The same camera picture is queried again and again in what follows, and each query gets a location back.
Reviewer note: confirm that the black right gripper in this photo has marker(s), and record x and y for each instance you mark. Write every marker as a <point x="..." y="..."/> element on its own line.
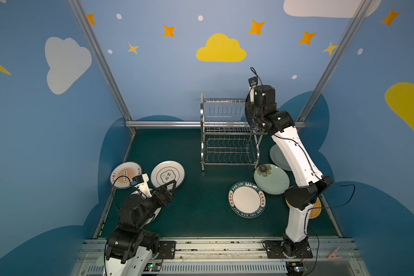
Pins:
<point x="250" y="117"/>

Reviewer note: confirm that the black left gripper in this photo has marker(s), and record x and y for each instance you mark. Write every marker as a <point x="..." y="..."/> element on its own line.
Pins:
<point x="160" y="195"/>

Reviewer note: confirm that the stainless steel dish rack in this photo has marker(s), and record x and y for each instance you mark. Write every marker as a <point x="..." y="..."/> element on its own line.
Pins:
<point x="226" y="137"/>

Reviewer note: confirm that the black round plate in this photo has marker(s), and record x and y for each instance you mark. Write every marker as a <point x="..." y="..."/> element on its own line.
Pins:
<point x="251" y="112"/>

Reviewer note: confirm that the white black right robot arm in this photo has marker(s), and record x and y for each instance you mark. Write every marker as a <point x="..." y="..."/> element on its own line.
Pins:
<point x="310" y="181"/>

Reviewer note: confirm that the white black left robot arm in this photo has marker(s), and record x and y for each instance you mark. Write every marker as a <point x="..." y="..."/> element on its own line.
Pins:
<point x="130" y="246"/>

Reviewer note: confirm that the white plate floral sprigs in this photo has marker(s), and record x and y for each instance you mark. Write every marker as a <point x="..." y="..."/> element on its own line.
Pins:
<point x="151" y="214"/>

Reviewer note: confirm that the plain grey-green plate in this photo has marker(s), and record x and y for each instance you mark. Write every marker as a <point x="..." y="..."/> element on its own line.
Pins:
<point x="277" y="157"/>

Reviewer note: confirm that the white plate green lettered rim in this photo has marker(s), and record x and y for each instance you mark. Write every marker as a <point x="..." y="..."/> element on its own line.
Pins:
<point x="246" y="199"/>

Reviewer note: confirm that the pale green sunflower plate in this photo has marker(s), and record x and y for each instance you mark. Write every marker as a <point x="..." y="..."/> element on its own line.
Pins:
<point x="271" y="179"/>

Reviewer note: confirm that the left green circuit board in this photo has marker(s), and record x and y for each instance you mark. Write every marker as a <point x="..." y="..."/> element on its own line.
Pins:
<point x="153" y="267"/>

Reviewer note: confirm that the green circuit board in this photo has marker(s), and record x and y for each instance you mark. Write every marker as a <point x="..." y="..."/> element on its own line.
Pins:
<point x="153" y="267"/>
<point x="294" y="269"/>

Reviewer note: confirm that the pale green round disc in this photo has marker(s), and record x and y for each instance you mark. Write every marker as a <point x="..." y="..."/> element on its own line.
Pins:
<point x="100" y="262"/>

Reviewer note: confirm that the orange woven round plate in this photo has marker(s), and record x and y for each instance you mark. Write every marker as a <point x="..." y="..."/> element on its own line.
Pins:
<point x="315" y="208"/>

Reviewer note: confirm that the right green circuit board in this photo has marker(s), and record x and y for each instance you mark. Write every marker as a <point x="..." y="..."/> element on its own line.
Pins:
<point x="294" y="269"/>

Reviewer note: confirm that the pink clothes peg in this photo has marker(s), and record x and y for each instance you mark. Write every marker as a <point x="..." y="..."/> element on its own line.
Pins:
<point x="333" y="255"/>

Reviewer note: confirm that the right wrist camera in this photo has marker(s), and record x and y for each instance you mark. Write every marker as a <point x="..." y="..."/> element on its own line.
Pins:
<point x="252" y="84"/>

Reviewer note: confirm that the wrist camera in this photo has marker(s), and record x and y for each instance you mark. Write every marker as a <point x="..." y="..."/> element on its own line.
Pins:
<point x="252" y="84"/>
<point x="140" y="182"/>

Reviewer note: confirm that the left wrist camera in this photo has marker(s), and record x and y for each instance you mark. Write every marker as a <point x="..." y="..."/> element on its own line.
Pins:
<point x="140" y="182"/>

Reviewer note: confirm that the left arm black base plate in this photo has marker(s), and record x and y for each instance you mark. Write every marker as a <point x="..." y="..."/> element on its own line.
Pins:
<point x="166" y="250"/>

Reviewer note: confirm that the aluminium frame back rail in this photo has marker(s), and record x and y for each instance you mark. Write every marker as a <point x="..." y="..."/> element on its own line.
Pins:
<point x="186" y="124"/>

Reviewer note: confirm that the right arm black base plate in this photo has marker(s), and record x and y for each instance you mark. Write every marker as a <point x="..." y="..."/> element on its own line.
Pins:
<point x="280" y="249"/>

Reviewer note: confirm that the aluminium frame right post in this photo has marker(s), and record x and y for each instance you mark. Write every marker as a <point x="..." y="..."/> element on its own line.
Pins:
<point x="345" y="41"/>

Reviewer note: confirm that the aluminium frame post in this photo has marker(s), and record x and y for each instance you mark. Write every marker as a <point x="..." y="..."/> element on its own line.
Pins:
<point x="345" y="41"/>
<point x="86" y="27"/>

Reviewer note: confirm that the aluminium frame left post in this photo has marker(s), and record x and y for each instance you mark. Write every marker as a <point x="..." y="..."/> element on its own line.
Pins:
<point x="86" y="27"/>

